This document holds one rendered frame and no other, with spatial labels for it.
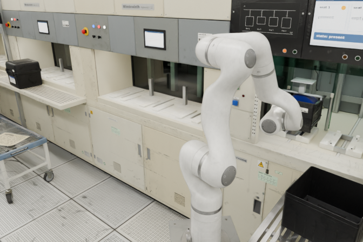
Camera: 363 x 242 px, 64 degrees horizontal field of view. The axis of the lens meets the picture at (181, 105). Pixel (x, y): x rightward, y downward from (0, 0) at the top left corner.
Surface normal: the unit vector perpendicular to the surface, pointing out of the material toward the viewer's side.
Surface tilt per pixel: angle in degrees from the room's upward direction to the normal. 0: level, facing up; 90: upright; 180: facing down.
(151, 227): 0
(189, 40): 90
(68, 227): 0
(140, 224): 0
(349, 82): 90
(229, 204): 90
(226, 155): 61
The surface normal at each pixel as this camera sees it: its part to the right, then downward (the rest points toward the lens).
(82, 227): 0.00, -0.94
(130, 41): -0.63, 0.27
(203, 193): -0.01, -0.65
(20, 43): 0.78, 0.22
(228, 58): -0.76, 0.05
